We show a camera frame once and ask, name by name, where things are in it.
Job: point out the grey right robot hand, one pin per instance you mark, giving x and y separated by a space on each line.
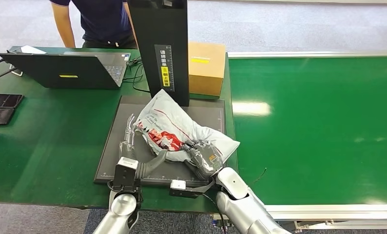
204 160

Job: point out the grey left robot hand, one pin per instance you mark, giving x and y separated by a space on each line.
129 145

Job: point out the white red-printed plastic mailer package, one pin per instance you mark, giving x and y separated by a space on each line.
171 122

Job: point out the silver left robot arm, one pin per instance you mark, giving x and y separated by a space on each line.
119 213

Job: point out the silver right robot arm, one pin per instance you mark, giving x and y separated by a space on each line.
245 206

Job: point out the person's right forearm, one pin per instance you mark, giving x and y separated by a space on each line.
64 29

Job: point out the person's left forearm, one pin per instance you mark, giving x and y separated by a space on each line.
129 19

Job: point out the brown cardboard box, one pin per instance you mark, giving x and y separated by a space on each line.
206 71

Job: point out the black scanner machine column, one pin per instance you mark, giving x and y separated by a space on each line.
148 48

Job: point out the green conveyor belt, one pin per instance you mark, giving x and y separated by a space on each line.
326 103

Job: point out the yellow column label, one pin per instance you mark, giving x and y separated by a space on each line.
165 77

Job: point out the black laptop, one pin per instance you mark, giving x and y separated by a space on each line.
67 68

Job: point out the person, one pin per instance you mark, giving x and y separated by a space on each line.
103 19

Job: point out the grey scanner base plate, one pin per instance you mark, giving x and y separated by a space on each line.
116 155

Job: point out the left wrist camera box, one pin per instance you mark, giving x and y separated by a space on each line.
125 174

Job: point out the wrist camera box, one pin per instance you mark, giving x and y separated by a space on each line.
180 189
125 174

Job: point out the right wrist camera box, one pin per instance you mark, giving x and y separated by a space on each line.
180 189

